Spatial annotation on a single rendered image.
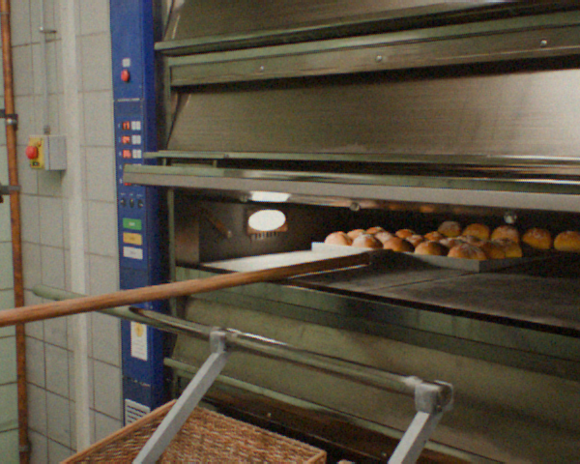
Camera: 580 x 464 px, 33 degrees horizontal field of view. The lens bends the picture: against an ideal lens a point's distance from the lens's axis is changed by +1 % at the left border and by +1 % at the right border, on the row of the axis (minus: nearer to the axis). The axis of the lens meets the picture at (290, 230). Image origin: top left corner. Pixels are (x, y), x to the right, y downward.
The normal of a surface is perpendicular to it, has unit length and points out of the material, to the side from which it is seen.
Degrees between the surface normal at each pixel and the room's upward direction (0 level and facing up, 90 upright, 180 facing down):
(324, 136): 70
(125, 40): 90
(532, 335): 90
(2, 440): 90
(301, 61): 90
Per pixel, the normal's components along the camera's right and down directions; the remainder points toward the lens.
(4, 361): 0.65, 0.07
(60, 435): -0.76, 0.08
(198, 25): -0.72, -0.27
